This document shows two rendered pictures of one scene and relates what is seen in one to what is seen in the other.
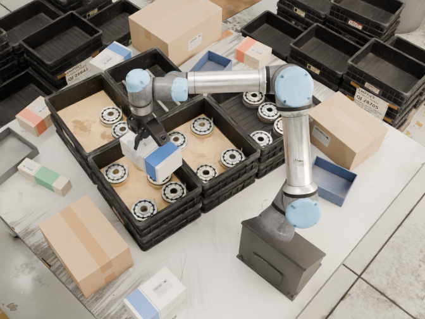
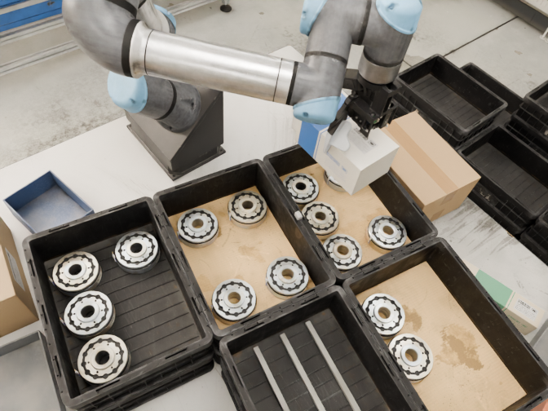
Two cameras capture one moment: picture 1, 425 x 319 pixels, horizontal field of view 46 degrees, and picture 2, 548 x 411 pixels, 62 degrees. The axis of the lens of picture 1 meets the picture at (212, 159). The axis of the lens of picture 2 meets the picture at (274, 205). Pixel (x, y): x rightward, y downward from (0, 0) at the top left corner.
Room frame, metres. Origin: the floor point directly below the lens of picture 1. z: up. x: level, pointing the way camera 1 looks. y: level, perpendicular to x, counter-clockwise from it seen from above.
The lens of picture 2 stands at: (1.86, 0.14, 1.87)
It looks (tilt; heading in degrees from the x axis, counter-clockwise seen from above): 55 degrees down; 184
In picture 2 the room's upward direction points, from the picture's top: 9 degrees clockwise
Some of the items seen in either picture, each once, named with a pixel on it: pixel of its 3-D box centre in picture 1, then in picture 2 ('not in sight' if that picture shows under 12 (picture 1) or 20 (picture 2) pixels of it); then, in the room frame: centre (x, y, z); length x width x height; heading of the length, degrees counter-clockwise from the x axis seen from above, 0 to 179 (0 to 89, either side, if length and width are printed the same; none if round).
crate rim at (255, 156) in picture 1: (204, 139); (240, 238); (1.32, 0.04, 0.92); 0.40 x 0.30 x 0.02; 38
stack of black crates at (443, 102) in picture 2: not in sight; (431, 126); (0.21, 0.70, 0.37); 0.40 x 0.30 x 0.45; 49
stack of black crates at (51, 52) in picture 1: (68, 64); not in sight; (2.33, 0.93, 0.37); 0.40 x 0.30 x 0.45; 139
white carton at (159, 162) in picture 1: (151, 151); (344, 143); (1.11, 0.23, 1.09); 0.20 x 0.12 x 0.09; 49
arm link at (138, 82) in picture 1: (140, 88); (391, 26); (1.13, 0.24, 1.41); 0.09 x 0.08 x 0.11; 90
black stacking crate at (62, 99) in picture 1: (97, 120); (435, 341); (1.45, 0.52, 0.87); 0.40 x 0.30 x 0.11; 38
